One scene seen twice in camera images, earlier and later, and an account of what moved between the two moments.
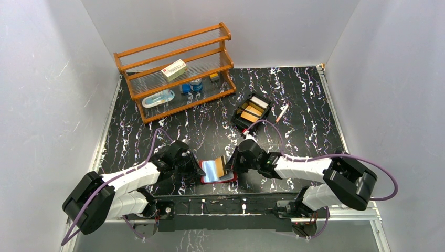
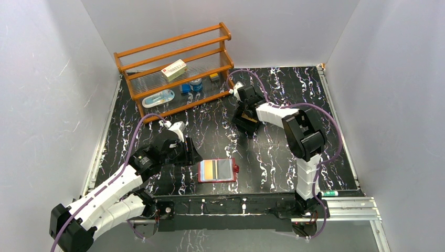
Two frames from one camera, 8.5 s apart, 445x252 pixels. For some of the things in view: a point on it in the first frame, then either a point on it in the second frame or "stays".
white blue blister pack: (158, 97) stays
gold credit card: (220, 166) → (208, 169)
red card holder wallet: (215, 172) stays
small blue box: (186, 88) stays
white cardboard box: (175, 71) stays
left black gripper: (192, 166) → (189, 151)
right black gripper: (233, 163) → (261, 98)
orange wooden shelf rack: (177, 73) stays
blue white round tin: (196, 85) stays
